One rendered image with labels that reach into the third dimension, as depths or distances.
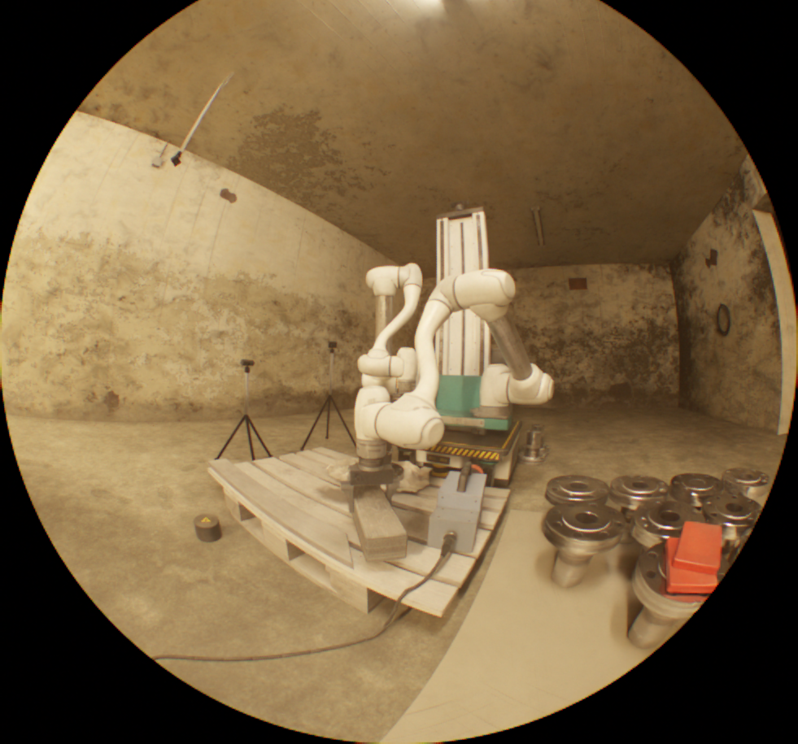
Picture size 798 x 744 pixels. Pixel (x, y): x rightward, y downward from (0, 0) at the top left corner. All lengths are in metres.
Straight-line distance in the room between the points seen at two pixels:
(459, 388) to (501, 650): 1.34
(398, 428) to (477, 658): 0.63
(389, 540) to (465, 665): 0.39
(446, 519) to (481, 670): 0.46
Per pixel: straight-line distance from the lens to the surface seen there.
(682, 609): 0.72
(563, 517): 0.92
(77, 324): 3.07
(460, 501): 0.89
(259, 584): 0.99
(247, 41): 2.66
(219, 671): 0.80
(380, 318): 1.58
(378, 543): 0.72
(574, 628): 0.91
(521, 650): 0.83
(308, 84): 2.74
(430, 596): 0.75
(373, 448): 0.80
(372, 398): 0.76
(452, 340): 1.74
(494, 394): 1.41
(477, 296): 0.95
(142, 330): 3.05
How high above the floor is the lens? 0.68
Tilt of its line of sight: 5 degrees up
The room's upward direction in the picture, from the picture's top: 2 degrees clockwise
